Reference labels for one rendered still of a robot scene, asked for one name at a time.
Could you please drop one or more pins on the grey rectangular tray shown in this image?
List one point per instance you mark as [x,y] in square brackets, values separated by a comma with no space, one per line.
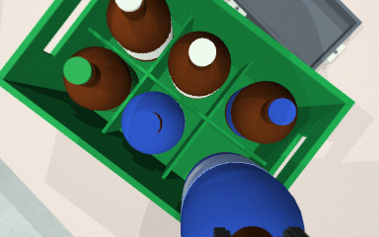
[310,29]

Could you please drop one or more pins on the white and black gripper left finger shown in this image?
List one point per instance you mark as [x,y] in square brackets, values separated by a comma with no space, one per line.
[221,232]

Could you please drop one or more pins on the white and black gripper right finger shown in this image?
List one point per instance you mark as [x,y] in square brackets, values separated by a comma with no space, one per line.
[294,232]

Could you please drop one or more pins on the blue-labeled bottle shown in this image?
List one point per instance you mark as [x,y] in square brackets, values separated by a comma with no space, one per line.
[153,122]
[229,190]

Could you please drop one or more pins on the brown bottle with blue cap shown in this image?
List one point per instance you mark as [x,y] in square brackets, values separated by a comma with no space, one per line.
[263,112]

